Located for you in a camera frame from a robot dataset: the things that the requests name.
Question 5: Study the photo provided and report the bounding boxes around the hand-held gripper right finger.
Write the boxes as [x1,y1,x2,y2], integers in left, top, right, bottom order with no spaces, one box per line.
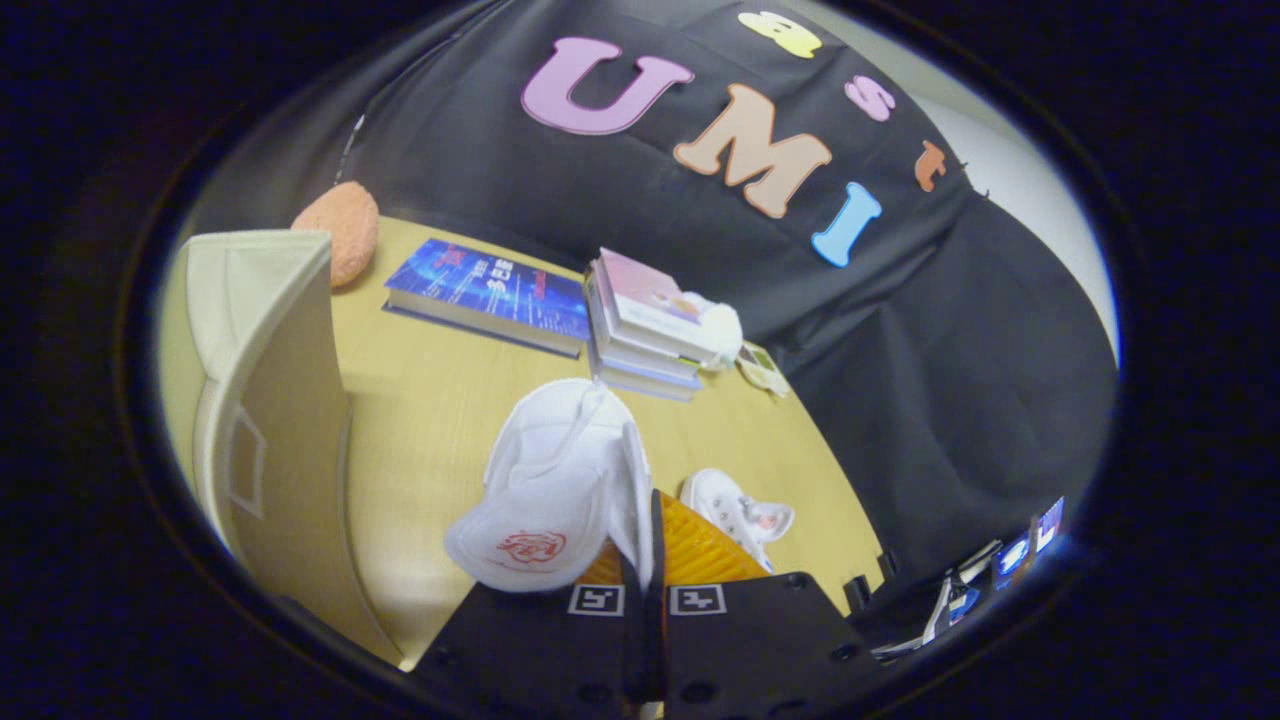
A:
[645,488,887,720]

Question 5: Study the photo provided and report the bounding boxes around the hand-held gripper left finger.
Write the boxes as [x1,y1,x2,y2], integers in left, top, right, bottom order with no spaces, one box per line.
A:
[410,538,643,720]

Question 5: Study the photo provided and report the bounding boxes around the white canvas shoe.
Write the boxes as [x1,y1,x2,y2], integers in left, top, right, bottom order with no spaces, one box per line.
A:
[444,377,656,594]
[679,467,797,574]

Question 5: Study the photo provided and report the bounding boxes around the beige fabric storage box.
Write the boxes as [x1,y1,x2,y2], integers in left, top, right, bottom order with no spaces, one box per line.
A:
[184,229,403,667]

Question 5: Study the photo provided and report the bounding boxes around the dark stand with blue screens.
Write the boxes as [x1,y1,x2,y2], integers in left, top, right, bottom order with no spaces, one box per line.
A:
[845,497,1069,663]

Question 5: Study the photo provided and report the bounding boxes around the divided spice dish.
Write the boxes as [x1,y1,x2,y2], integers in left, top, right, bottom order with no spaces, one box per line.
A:
[734,340,792,399]

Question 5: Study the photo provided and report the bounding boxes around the grey-blue book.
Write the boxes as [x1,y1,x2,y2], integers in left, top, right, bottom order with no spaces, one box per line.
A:
[588,335,701,404]

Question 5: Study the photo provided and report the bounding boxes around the white book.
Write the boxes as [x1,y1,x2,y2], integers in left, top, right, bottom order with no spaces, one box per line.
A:
[586,265,707,381]

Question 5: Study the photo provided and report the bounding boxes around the blue cover book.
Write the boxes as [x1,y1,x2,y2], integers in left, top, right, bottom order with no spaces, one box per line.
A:
[382,237,592,359]

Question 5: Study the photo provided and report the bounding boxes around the orange plush toy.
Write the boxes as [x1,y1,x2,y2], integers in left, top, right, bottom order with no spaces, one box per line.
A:
[291,181,380,290]

